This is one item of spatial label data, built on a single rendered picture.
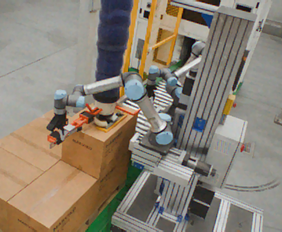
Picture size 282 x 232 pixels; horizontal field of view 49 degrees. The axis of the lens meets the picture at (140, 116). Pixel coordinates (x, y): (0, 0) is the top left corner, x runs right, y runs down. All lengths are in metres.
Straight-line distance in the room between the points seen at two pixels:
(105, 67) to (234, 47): 0.93
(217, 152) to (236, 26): 0.91
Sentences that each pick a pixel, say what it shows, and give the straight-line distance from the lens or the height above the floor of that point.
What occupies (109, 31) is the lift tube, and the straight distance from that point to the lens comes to 2.27.
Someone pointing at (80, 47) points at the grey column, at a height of 0.99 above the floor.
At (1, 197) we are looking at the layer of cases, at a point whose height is 0.54.
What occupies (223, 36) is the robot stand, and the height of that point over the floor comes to 1.90.
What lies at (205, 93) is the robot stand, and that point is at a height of 1.48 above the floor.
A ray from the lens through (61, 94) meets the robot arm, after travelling 2.02.
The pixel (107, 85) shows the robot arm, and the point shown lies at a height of 1.47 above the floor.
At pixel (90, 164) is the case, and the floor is 0.66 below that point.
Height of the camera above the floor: 2.43
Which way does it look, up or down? 32 degrees down
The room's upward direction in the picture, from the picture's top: 11 degrees clockwise
